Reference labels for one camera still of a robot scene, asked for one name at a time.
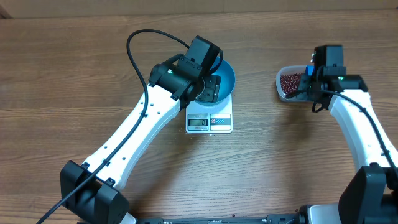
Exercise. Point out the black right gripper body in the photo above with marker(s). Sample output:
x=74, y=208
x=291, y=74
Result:
x=308, y=93

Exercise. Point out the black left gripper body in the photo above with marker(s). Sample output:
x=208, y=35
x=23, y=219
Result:
x=209, y=93

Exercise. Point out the blue plastic measuring scoop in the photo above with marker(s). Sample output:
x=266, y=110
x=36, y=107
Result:
x=309, y=70

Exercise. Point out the white digital kitchen scale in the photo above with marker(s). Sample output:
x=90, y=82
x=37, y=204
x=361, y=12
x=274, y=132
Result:
x=210, y=118

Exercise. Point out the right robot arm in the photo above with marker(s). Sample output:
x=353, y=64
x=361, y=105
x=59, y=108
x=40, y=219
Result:
x=371, y=196

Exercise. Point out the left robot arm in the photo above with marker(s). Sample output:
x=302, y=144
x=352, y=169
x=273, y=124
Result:
x=92, y=190

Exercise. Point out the blue bowl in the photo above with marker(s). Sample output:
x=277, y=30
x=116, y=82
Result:
x=228, y=80

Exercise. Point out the clear plastic container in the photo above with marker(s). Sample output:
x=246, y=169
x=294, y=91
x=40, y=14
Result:
x=285, y=71

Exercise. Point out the red beans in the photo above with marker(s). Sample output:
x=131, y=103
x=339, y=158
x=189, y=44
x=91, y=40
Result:
x=290, y=83

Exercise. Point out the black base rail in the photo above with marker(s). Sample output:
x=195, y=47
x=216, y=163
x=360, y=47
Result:
x=297, y=218

